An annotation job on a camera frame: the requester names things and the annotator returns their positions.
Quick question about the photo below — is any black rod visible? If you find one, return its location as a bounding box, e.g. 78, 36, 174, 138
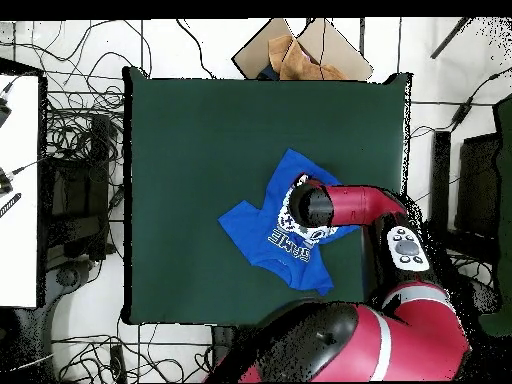
430, 16, 475, 60

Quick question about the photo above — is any black ribbed strip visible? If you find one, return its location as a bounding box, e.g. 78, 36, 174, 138
0, 192, 23, 220

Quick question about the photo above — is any black power strip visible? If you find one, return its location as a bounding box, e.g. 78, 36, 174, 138
109, 343, 128, 384

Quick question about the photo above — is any tan cloth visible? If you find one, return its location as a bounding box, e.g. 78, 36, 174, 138
267, 34, 352, 82

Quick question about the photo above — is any black cable tangle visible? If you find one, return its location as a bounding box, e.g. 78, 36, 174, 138
41, 19, 126, 165
447, 247, 495, 289
51, 334, 213, 384

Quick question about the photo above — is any dark green table cloth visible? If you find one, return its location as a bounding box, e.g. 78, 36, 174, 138
121, 65, 413, 327
471, 94, 512, 338

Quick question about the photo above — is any black power adapter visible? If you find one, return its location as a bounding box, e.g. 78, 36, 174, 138
450, 99, 474, 131

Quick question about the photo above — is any blue printed T-shirt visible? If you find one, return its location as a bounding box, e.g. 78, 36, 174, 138
217, 148, 361, 297

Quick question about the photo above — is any black device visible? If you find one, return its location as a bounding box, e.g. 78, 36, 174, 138
0, 95, 13, 130
0, 166, 16, 197

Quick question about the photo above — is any dark blue cloth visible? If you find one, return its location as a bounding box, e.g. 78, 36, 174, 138
256, 64, 282, 81

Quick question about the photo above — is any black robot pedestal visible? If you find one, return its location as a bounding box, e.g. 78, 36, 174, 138
210, 324, 239, 361

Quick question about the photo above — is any brown cardboard box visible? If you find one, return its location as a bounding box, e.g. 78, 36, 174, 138
231, 17, 375, 83

